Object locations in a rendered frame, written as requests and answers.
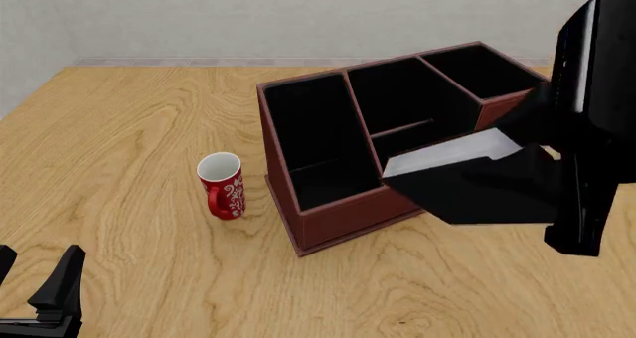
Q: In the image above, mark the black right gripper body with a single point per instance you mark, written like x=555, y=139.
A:
x=603, y=92

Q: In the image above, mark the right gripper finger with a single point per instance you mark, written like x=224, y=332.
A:
x=526, y=166
x=531, y=118

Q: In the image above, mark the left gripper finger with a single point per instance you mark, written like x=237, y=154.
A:
x=6, y=263
x=60, y=282

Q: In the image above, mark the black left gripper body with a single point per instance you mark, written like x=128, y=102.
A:
x=35, y=327

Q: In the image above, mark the black book with white pages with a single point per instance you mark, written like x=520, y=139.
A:
x=437, y=200

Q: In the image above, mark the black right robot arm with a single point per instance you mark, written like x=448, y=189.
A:
x=629, y=92

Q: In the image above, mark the red-brown desk caddy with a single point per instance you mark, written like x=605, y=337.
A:
x=348, y=218

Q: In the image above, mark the red patterned mug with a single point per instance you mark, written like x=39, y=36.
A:
x=229, y=196

